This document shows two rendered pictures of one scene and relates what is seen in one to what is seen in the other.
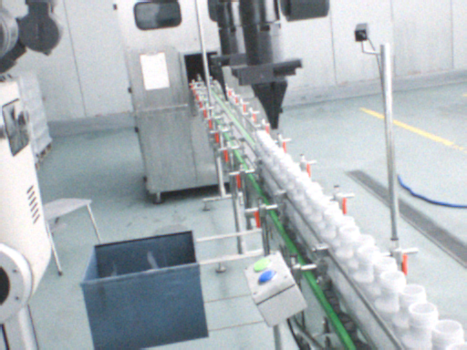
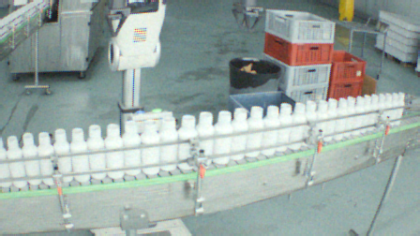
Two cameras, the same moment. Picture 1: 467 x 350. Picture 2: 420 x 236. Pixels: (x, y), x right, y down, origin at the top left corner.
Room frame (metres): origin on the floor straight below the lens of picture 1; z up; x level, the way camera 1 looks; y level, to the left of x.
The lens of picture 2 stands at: (0.85, -1.26, 1.71)
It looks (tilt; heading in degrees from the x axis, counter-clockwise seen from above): 25 degrees down; 70
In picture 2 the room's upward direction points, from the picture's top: 5 degrees clockwise
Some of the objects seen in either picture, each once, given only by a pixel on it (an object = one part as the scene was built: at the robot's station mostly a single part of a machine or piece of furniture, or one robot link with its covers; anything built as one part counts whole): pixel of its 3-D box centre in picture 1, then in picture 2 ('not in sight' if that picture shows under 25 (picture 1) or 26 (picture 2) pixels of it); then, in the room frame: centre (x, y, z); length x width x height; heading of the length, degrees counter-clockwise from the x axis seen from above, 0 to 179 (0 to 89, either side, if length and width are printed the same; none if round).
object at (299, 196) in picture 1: (306, 211); (282, 127); (1.55, -0.09, 1.08); 0.06 x 0.06 x 0.17
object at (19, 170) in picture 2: not in sight; (16, 162); (0.61, -0.22, 1.08); 0.06 x 0.06 x 0.17
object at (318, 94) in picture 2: not in sight; (294, 90); (2.88, 2.04, 0.33); 0.61 x 0.41 x 0.22; 13
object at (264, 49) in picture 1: (264, 49); (117, 1); (0.97, -0.02, 1.51); 0.10 x 0.07 x 0.07; 97
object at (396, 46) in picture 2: not in sight; (405, 39); (7.54, 4.70, 0.50); 1.23 x 1.05 x 1.00; 6
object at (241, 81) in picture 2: not in sight; (251, 100); (2.35, 1.87, 0.32); 0.45 x 0.45 x 0.64
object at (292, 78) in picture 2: not in sight; (297, 68); (2.88, 2.04, 0.55); 0.61 x 0.41 x 0.22; 14
